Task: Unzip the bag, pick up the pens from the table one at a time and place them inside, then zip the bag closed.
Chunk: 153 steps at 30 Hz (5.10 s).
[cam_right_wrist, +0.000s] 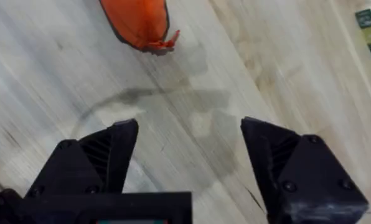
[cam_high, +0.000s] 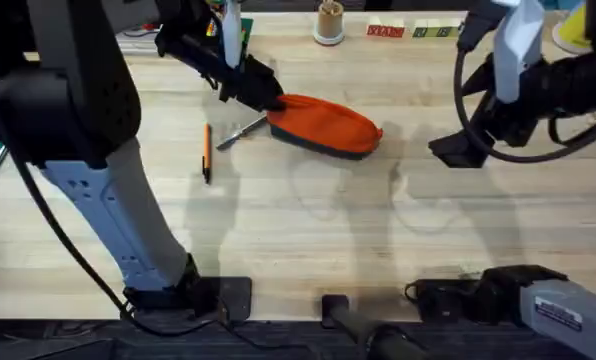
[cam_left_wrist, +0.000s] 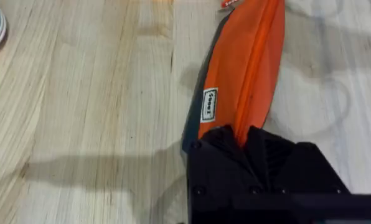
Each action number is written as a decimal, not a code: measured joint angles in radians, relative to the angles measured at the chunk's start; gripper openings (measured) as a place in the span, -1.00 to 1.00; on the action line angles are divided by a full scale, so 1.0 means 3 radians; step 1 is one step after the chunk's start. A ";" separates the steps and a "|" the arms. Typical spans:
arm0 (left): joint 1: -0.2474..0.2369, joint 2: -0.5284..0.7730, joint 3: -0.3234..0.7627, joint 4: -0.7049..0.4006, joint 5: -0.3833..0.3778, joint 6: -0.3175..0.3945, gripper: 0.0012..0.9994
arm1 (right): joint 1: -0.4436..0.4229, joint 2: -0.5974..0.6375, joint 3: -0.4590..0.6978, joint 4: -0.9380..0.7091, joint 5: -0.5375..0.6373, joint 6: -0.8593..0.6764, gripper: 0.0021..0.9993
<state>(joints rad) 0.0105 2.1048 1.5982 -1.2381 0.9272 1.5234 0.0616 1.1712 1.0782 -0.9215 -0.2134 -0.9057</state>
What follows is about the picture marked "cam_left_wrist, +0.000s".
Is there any orange zip bag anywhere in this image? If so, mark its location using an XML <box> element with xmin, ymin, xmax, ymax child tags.
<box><xmin>181</xmin><ymin>0</ymin><xmax>286</xmax><ymax>154</ymax></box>

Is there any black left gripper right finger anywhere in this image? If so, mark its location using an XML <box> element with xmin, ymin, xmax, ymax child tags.
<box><xmin>247</xmin><ymin>125</ymin><xmax>351</xmax><ymax>196</ymax></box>

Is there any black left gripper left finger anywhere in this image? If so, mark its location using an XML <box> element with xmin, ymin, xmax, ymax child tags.
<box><xmin>187</xmin><ymin>124</ymin><xmax>269</xmax><ymax>224</ymax></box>

